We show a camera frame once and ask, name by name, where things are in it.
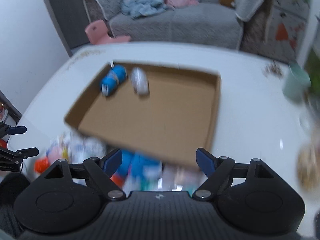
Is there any white grey sock bundle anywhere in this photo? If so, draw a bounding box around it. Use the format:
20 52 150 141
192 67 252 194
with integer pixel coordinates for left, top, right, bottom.
65 133 107 164

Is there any blue plush bundle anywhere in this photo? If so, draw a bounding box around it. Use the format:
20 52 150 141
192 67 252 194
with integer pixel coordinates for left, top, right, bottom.
116 149 162 180

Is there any clear plastic bundle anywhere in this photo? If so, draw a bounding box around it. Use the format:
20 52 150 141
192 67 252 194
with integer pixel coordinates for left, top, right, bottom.
130 67 149 95

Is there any blue sock bundle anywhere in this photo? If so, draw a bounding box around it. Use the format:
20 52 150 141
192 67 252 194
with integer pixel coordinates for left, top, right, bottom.
100 64 127 97

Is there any pink fluffy toy bundle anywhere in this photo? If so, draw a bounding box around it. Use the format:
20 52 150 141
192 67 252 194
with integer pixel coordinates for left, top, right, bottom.
46 133 69 165

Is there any orange bundle on table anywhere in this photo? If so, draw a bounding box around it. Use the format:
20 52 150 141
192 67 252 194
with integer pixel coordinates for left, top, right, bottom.
34 157 50 174

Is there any shallow cardboard box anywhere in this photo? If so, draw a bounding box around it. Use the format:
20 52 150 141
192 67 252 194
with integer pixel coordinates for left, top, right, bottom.
65 62 221 169

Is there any bag of snacks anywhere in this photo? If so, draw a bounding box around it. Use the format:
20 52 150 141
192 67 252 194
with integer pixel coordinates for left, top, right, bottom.
297 129 319 191

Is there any mint green cup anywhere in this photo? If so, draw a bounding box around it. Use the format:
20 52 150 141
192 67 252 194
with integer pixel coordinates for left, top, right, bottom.
283 62 311 103

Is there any pink child stool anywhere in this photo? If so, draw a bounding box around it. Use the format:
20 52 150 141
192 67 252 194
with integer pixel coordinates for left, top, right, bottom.
85 20 131 45

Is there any grey sofa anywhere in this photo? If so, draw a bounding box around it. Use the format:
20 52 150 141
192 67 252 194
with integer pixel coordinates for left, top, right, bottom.
83 0 272 51

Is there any pink cloth on sofa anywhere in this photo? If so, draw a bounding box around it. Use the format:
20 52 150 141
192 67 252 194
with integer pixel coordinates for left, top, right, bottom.
164 0 199 9

